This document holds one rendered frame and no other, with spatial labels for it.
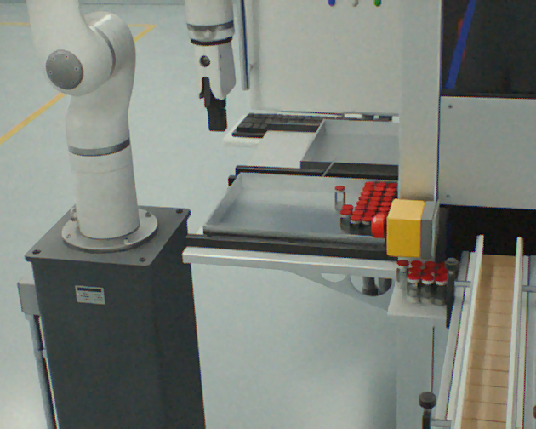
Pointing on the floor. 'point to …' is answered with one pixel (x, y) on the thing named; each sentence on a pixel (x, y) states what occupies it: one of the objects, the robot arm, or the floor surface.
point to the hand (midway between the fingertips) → (217, 119)
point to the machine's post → (418, 177)
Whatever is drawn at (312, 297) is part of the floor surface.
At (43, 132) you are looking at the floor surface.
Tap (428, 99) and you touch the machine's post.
